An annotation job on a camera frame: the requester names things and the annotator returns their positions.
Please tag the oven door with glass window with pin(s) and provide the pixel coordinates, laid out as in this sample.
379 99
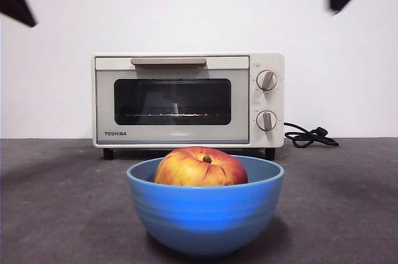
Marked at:
174 134

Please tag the red yellow apple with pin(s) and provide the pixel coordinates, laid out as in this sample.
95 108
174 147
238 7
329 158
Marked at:
192 170

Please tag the blue bowl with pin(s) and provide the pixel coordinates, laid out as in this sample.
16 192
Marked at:
205 217

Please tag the cream Toshiba toaster oven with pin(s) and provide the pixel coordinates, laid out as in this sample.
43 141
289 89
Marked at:
267 58

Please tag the beige oven knob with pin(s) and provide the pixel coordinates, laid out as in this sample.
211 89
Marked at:
266 120
266 80

